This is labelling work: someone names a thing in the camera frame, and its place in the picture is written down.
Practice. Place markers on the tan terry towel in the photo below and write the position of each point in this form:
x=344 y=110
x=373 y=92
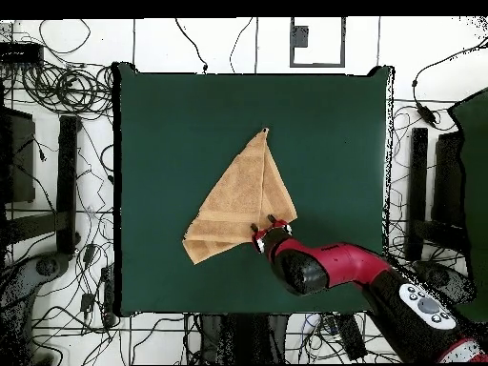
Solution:
x=232 y=198

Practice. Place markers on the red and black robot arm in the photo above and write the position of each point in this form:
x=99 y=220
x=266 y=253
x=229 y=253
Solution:
x=343 y=263

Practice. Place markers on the black metal stand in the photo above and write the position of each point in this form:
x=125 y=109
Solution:
x=244 y=339

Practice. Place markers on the black power strip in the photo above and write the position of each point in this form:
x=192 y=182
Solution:
x=350 y=335

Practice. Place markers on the dark green table cloth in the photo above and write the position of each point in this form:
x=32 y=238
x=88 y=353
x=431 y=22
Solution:
x=171 y=114

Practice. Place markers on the black upright bar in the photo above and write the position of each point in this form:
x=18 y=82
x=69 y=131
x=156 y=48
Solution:
x=418 y=171

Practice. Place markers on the dark chair base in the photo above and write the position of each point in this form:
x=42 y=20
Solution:
x=442 y=278
x=23 y=282

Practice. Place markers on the black square case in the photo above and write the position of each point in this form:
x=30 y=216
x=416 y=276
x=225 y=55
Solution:
x=448 y=179

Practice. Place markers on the black bar stand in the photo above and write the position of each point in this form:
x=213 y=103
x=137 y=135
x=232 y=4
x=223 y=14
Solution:
x=68 y=183

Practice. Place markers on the green cloth sheet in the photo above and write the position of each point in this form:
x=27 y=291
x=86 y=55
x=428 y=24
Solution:
x=476 y=171

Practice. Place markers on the large black box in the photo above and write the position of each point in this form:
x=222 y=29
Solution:
x=17 y=160

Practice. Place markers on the small black box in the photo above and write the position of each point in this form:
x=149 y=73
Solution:
x=21 y=55

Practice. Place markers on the grey square floor frame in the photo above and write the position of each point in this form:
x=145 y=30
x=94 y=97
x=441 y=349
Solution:
x=316 y=65

